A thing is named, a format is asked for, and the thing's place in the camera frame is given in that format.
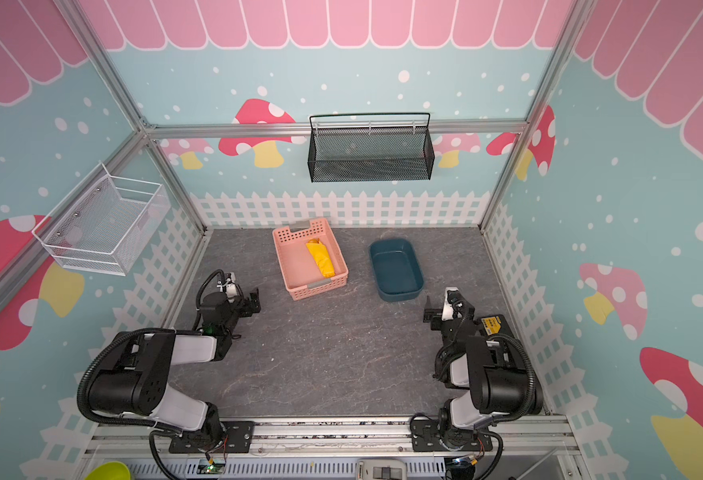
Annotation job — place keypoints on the black wire mesh wall basket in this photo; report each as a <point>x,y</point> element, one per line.
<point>372,147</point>

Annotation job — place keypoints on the dark teal plastic tray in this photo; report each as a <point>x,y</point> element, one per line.
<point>397,273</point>

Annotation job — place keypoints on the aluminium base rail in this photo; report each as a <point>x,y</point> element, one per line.
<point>536,447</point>

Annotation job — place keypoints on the green round object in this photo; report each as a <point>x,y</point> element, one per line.
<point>113,470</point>

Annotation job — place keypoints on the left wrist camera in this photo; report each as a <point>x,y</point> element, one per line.
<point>228,286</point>

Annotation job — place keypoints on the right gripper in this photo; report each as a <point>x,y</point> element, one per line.
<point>437,315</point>

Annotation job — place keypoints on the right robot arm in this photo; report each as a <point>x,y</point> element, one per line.
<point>489,369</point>

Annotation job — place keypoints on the pink perforated plastic basket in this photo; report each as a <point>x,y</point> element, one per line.
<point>300,273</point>

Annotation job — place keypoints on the yellow paper napkin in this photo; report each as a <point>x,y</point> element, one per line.
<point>321,255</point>

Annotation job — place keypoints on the white wire mesh wall basket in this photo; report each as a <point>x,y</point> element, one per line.
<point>104,225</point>

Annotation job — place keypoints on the black yellow flat device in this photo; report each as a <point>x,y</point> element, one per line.
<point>493,325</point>

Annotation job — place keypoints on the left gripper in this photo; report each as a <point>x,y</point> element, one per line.
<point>248,310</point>

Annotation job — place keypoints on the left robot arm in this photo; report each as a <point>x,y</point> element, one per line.
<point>128,381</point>

